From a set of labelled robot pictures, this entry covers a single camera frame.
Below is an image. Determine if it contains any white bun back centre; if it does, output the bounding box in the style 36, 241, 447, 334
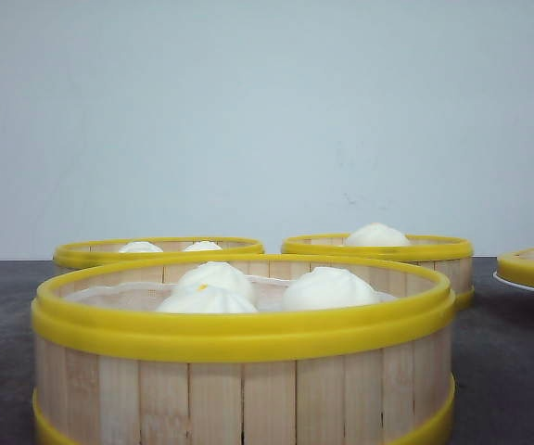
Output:
183, 240, 223, 252

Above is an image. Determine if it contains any white bun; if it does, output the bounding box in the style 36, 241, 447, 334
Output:
174, 261, 257, 304
183, 240, 223, 252
156, 284, 258, 314
118, 241, 163, 253
282, 267, 381, 311
345, 222, 411, 247

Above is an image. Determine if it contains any white bun rear middle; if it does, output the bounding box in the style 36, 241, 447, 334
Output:
174, 261, 257, 304

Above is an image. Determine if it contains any white bun front right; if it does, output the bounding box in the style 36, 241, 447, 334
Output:
282, 267, 381, 311

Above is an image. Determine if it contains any white bun front left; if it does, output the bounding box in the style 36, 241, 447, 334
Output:
156, 284, 258, 314

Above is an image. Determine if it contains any white bun back right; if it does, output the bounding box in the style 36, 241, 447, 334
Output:
345, 222, 411, 247

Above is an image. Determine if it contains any white bun back left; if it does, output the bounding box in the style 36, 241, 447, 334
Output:
118, 241, 163, 253

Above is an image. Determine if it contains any front bamboo steamer basket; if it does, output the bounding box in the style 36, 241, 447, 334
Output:
31, 255, 455, 444

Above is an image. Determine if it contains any white plate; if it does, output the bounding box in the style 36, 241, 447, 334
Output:
493, 272, 534, 293

